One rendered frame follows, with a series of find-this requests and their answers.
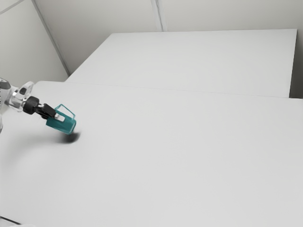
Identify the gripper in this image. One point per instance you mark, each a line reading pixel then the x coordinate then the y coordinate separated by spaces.
pixel 31 105

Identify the teal faceted mug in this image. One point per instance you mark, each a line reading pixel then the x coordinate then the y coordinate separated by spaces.
pixel 62 122

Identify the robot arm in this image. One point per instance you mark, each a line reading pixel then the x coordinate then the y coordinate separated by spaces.
pixel 14 95

